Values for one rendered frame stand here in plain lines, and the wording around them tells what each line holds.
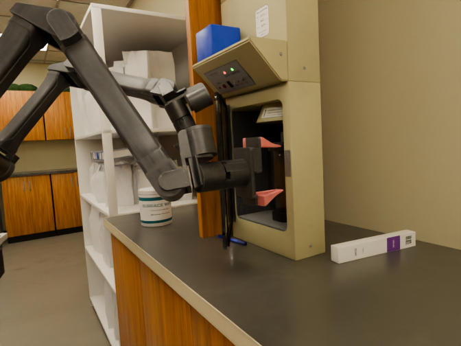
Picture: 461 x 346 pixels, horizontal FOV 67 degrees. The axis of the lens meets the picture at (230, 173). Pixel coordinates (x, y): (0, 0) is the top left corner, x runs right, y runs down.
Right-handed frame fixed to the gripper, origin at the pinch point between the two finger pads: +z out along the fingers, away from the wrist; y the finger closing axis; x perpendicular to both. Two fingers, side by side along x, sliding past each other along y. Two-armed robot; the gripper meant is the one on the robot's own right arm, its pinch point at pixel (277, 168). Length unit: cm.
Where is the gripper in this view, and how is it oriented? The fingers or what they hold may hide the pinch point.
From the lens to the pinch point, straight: 76.8
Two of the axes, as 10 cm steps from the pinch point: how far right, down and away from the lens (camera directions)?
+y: -0.6, -9.9, -0.9
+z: 8.5, -1.0, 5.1
